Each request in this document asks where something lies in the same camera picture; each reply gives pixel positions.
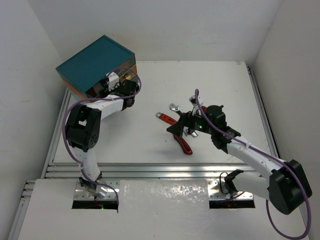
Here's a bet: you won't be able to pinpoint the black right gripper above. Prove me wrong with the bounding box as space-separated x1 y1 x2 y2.
167 106 215 138

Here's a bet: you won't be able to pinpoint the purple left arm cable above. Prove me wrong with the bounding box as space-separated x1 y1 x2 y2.
61 66 143 201

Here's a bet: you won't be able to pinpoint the red handled adjustable wrench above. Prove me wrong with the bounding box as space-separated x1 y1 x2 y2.
155 112 198 138

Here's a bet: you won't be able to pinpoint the teal drawer organizer box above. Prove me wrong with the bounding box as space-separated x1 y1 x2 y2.
56 35 137 99

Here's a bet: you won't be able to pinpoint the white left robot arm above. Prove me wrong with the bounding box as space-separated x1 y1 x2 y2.
62 80 140 189

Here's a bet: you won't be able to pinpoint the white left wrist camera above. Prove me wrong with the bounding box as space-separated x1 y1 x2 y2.
106 71 119 91

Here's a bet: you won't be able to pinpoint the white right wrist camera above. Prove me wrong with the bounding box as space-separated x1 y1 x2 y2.
189 95 204 116

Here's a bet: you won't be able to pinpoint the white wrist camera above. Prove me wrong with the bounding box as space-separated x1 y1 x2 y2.
106 71 119 91
189 95 204 116

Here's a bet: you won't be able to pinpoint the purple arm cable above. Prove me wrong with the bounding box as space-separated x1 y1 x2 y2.
194 88 312 239
61 66 143 201

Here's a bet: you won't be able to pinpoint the black handled adjustable wrench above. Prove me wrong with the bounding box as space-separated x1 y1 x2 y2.
169 103 182 116

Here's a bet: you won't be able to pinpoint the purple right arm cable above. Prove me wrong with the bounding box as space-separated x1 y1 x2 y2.
194 88 312 239

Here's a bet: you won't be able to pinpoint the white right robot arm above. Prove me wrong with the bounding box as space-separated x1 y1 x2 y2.
167 103 312 215

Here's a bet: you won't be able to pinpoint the white foam cover panel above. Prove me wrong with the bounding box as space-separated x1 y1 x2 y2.
118 179 209 213

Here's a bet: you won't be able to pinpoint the aluminium table edge rail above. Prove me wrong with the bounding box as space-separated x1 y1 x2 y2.
41 162 266 180

